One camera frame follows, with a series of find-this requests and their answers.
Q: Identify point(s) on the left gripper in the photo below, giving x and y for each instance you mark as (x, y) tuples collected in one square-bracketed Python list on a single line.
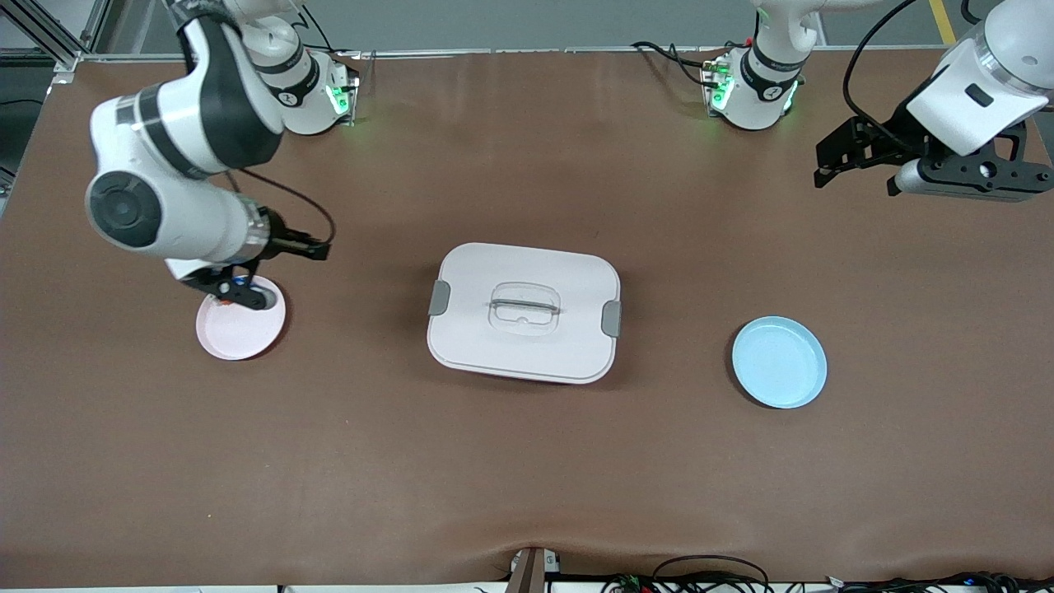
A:
[(893, 136)]

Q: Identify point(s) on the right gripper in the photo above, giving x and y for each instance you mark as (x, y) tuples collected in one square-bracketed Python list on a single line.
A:
[(278, 233)]

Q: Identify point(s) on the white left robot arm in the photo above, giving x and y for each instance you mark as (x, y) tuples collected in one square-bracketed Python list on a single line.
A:
[(753, 99)]

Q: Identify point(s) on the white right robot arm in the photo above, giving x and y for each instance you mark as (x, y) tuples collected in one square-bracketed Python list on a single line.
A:
[(165, 123)]

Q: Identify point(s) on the white lidded storage box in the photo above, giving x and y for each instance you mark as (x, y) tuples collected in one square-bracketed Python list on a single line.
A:
[(527, 346)]

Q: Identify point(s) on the pink round plate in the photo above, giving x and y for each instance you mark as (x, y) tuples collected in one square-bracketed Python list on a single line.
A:
[(239, 338)]

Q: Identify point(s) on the light blue round plate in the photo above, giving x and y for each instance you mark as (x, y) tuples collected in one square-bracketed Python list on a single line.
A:
[(779, 362)]

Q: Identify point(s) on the brown table cover mat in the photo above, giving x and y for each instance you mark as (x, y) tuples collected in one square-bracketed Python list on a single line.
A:
[(527, 461)]

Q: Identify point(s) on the silver table edge rail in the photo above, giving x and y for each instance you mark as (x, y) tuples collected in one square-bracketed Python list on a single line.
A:
[(494, 52)]

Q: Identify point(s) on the aluminium frame post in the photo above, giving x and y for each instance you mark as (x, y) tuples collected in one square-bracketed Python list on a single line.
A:
[(95, 25)]

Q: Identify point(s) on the brown camera stand post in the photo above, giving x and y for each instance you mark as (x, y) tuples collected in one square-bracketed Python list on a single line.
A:
[(524, 572)]

